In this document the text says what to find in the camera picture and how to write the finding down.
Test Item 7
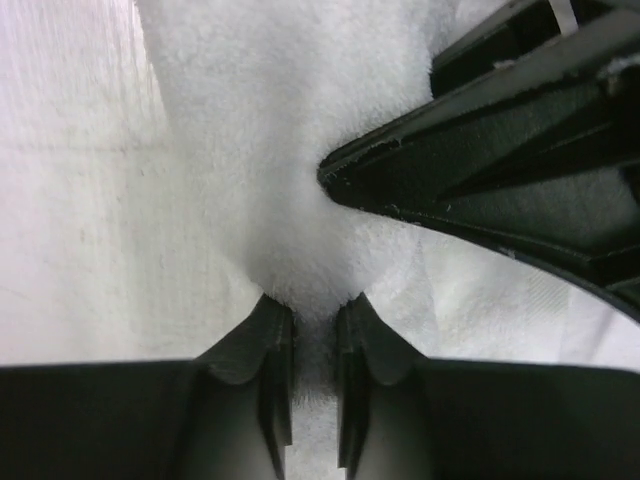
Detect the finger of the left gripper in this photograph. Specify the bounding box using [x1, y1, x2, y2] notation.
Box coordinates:
[431, 1, 639, 100]
[318, 74, 639, 317]

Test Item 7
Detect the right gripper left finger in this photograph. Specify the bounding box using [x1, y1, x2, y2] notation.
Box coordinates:
[192, 295, 294, 479]

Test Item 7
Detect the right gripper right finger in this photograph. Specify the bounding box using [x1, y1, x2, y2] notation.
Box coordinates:
[334, 294, 421, 479]

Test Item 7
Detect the white towel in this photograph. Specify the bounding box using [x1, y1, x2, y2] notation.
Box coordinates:
[1, 1, 639, 479]

